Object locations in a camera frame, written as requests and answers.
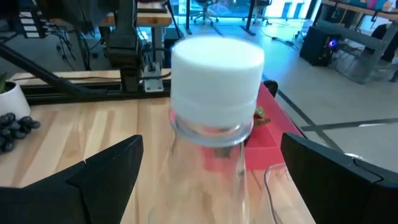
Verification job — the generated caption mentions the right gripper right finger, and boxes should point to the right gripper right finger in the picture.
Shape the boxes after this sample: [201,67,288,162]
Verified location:
[280,132,398,224]

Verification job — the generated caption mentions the black toy grapes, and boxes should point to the black toy grapes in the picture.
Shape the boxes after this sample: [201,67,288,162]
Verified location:
[0,112,42,154]

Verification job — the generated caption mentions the silver metal bracket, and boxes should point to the silver metal bracket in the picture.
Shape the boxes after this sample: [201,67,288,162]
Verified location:
[142,61,165,93]

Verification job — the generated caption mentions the office chair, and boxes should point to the office chair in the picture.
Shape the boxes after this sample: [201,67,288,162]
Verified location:
[191,0,220,26]

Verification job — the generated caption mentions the clear bottle white cap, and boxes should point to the clear bottle white cap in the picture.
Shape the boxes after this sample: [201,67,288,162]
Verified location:
[147,35,266,224]

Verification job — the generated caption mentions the person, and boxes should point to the person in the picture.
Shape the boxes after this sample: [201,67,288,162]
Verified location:
[371,23,398,63]

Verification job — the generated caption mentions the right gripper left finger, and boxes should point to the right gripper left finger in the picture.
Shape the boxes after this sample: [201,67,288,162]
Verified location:
[0,134,145,224]

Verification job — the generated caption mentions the small plant white pot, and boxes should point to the small plant white pot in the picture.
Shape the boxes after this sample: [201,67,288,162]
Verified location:
[0,72,32,121]

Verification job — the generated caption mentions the black computer tower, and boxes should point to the black computer tower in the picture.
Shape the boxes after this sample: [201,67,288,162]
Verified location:
[299,26,340,67]

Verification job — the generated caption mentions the wooden desk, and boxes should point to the wooden desk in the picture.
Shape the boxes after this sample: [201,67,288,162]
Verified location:
[320,0,398,22]
[98,1,174,28]

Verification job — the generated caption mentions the black equipment rack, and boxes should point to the black equipment rack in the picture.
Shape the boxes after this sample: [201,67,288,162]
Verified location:
[0,0,55,41]

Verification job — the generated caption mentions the grey metal desk frame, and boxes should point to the grey metal desk frame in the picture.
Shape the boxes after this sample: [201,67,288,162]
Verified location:
[315,17,398,85]

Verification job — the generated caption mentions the pink plastic tray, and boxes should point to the pink plastic tray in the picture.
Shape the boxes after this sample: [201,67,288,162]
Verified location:
[201,82,305,171]

